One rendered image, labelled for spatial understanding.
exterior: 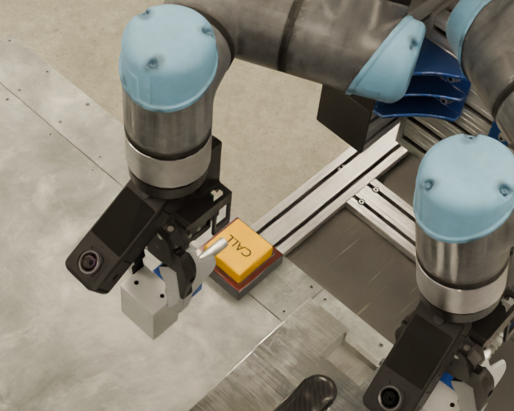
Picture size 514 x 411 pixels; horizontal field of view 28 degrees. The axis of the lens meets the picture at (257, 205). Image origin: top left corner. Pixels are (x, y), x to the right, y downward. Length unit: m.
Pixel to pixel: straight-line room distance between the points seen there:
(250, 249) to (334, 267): 0.77
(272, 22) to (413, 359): 0.31
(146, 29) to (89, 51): 1.83
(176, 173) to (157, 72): 0.12
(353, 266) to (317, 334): 0.88
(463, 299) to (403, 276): 1.17
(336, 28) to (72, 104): 0.65
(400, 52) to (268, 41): 0.11
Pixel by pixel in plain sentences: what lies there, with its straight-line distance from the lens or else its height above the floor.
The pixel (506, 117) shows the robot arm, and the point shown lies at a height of 1.26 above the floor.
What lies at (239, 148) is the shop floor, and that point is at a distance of 2.42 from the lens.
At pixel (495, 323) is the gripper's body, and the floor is 1.09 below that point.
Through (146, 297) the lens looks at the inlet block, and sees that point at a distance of 1.06.
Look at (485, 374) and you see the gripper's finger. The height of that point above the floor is 1.05.
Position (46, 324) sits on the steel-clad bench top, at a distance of 1.23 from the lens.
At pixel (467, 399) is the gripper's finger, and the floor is 1.00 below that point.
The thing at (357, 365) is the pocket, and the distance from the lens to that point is 1.14.
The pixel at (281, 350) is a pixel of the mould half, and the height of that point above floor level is 0.89.
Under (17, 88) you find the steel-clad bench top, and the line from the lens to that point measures 1.46.
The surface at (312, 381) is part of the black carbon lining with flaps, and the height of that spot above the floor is 0.89.
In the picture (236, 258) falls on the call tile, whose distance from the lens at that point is 1.23.
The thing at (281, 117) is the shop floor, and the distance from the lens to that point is 2.49.
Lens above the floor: 1.86
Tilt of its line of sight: 53 degrees down
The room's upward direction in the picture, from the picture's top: 7 degrees clockwise
